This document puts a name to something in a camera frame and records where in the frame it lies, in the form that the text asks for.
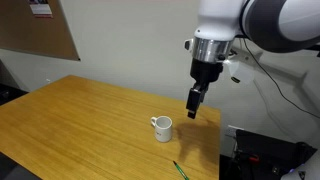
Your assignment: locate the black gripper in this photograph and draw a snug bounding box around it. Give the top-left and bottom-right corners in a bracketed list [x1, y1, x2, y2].
[185, 58, 224, 120]

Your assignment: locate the green pen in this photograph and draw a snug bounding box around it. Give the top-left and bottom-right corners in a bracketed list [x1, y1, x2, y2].
[172, 160, 190, 180]

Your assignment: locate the white ceramic mug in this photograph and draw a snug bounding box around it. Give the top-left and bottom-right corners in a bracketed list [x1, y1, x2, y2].
[150, 115, 174, 144]

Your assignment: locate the brown cork board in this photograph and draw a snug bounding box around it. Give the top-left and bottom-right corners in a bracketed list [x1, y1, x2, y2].
[0, 0, 81, 62]

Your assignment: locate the paper notice with red header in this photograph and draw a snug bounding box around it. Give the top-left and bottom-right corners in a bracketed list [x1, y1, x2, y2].
[28, 0, 54, 19]

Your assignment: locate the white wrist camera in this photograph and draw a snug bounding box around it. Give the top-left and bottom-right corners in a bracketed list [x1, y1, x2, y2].
[223, 59, 256, 86]

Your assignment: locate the thin black camera cable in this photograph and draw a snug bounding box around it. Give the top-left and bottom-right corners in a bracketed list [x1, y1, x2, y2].
[242, 37, 320, 120]

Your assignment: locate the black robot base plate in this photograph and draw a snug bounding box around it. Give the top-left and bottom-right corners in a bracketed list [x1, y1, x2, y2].
[222, 129, 318, 180]

